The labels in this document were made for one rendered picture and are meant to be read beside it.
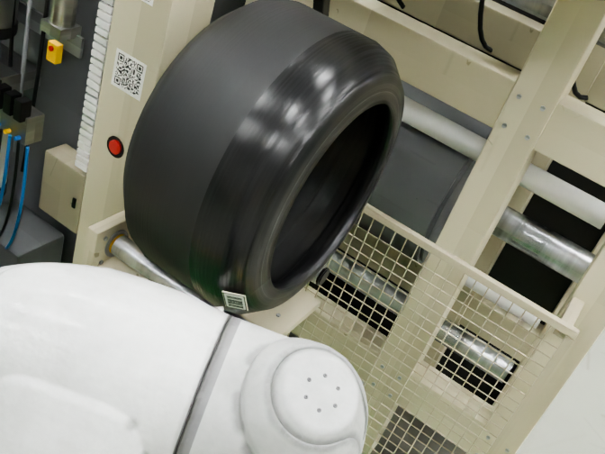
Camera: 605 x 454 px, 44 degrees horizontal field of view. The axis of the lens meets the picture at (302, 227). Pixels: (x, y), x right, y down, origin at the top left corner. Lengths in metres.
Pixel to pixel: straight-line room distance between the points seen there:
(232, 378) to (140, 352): 0.07
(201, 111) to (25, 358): 0.67
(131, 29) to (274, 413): 1.02
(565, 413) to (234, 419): 2.67
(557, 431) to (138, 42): 2.21
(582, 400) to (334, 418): 2.78
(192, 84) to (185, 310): 0.66
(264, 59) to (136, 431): 0.75
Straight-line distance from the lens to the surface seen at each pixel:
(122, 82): 1.47
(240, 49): 1.20
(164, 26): 1.38
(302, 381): 0.52
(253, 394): 0.52
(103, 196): 1.61
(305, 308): 1.67
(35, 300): 0.57
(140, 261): 1.48
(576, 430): 3.12
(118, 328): 0.55
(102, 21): 1.49
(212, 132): 1.15
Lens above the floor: 1.84
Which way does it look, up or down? 33 degrees down
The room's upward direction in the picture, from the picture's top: 20 degrees clockwise
